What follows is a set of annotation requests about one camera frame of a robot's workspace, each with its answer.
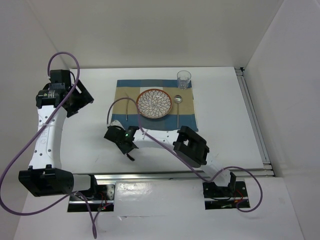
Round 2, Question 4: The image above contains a silver fork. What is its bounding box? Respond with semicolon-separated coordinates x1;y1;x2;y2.
125;92;130;122

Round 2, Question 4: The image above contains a floral ceramic plate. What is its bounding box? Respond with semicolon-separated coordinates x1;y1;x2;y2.
136;88;173;119

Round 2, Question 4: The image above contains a blue beige cloth placemat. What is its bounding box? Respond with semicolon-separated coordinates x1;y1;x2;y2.
111;79;198;132

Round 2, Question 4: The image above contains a silver spoon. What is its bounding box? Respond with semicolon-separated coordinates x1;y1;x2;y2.
174;94;183;129

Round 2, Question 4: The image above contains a clear drinking glass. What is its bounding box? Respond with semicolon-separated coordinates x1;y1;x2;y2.
177;70;192;90

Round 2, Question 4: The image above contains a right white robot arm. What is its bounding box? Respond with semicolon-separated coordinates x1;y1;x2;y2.
104;125;236;198

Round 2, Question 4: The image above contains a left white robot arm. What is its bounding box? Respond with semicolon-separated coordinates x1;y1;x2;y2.
18;69;99;200

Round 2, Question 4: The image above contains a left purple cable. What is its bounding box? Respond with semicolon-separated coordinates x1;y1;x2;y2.
0;51;107;239

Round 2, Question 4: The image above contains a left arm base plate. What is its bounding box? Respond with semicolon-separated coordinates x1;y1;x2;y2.
67;183;116;213

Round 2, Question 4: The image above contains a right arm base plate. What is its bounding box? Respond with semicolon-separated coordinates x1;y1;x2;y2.
202;181;251;210

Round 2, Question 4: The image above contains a front aluminium rail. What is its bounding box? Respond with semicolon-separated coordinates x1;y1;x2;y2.
39;169;276;182

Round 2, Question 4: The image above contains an aluminium rail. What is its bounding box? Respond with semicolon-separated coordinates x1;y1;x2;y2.
39;169;276;182
234;67;276;177

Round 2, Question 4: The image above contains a right aluminium rail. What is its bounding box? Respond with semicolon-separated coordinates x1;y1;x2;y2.
234;67;276;177

